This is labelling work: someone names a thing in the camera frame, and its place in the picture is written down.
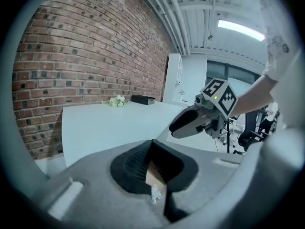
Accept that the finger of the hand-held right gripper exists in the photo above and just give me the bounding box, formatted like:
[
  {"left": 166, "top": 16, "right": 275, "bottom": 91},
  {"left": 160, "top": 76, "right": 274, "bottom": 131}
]
[
  {"left": 168, "top": 104, "right": 206, "bottom": 132},
  {"left": 171, "top": 122, "right": 207, "bottom": 139}
]

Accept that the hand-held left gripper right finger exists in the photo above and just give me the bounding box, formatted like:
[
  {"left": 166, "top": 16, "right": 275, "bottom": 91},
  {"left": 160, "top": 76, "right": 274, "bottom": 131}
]
[{"left": 152, "top": 139, "right": 246, "bottom": 224}]

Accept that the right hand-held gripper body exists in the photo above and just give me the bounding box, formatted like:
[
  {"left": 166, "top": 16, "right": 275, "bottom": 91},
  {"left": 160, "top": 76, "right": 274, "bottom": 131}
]
[{"left": 194, "top": 78, "right": 238, "bottom": 139}]

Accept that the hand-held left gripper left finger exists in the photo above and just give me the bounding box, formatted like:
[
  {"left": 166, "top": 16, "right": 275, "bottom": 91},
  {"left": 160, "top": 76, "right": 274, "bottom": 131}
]
[{"left": 46, "top": 139, "right": 165, "bottom": 229}]

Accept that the person's right forearm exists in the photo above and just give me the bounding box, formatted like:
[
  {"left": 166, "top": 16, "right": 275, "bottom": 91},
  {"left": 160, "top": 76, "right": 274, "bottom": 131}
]
[{"left": 229, "top": 73, "right": 279, "bottom": 119}]

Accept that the white desk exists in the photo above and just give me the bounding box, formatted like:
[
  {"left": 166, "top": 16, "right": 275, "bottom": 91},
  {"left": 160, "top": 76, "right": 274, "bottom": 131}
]
[{"left": 61, "top": 101, "right": 191, "bottom": 168}]

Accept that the dark framed window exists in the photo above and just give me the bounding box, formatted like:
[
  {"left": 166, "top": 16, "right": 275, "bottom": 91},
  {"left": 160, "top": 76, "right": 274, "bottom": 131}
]
[{"left": 205, "top": 60, "right": 262, "bottom": 85}]

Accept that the black stand pole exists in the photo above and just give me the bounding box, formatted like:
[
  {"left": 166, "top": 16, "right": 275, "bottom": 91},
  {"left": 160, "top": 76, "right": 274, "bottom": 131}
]
[{"left": 225, "top": 118, "right": 236, "bottom": 154}]

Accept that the white tall cabinet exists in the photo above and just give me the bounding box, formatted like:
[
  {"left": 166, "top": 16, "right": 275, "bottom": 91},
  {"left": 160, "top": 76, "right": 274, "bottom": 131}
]
[{"left": 162, "top": 53, "right": 184, "bottom": 103}]

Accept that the black office chair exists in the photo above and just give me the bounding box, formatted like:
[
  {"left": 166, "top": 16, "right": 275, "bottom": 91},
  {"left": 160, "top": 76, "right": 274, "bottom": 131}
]
[{"left": 237, "top": 108, "right": 269, "bottom": 152}]

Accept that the black rectangular box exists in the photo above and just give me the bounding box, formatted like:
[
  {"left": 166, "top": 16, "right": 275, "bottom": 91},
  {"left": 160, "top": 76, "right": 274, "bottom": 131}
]
[{"left": 131, "top": 94, "right": 156, "bottom": 106}]

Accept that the long ceiling light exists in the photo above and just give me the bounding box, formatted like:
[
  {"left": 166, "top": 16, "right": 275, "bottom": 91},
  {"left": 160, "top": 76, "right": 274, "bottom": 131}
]
[{"left": 217, "top": 19, "right": 266, "bottom": 42}]

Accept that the white flower bouquet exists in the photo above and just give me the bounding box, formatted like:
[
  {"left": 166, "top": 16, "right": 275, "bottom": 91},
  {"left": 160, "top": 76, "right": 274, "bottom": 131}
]
[{"left": 101, "top": 94, "right": 130, "bottom": 108}]

